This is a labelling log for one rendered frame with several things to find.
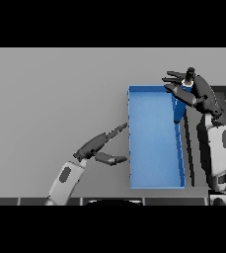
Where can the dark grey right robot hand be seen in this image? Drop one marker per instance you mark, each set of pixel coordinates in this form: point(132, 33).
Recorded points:
point(201, 95)

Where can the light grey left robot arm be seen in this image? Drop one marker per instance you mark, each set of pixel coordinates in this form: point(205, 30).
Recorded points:
point(64, 181)

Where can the dark strip with pale lines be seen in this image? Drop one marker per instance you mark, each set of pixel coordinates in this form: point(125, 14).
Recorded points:
point(170, 201)

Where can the blue rectangular bin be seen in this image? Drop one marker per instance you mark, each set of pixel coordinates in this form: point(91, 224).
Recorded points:
point(154, 138)

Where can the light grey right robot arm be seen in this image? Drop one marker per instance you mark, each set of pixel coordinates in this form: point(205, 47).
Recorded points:
point(218, 151)

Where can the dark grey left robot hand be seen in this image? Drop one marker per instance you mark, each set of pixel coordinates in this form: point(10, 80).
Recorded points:
point(93, 146)

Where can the blue pipe with dark end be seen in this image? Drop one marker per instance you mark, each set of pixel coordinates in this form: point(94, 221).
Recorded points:
point(181, 106)

